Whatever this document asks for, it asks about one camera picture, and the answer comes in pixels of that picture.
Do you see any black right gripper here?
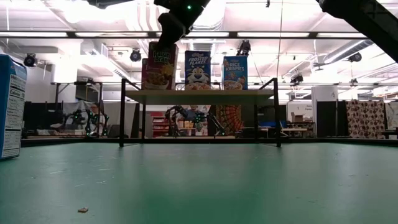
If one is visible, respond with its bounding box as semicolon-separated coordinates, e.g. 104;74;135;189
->
157;12;188;49

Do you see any Frosted Flakes cereal box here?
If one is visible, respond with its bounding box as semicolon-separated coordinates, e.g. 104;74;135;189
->
184;50;212;91

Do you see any Rice Krispies cereal box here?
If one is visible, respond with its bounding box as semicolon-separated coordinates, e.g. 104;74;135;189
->
222;55;249;91
0;54;28;161

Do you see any wooden shelf with black legs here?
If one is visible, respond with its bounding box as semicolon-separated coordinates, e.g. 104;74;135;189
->
119;77;282;148

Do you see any red shelf rack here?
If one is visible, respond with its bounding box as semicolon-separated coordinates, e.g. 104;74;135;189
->
150;111;171;138

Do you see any person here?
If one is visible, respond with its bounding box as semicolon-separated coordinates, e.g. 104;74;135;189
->
88;102;105;135
186;105;206;137

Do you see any black metal rack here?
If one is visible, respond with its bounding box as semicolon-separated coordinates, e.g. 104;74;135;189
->
51;81;104;103

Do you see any black framed light bar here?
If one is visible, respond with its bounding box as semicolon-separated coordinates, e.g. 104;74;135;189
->
0;30;398;40

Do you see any orange patterned cloth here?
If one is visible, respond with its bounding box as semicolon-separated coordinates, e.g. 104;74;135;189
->
216;105;244;137

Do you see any black partition panel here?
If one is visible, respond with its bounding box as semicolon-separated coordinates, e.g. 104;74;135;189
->
23;101;65;131

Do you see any cardboard box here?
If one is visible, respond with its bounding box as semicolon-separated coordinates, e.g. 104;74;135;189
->
290;111;308;123

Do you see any white cabinet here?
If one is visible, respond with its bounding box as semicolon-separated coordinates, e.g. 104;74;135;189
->
310;85;339;138

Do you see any black tall panel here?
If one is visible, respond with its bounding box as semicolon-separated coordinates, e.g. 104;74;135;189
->
316;100;346;138

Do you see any brown patterned board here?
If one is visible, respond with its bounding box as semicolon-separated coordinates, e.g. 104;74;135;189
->
345;99;386;139

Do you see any black table frame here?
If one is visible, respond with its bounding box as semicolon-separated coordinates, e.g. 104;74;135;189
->
20;138;398;147

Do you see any silver air duct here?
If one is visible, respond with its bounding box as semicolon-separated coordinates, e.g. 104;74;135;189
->
323;39;388;65

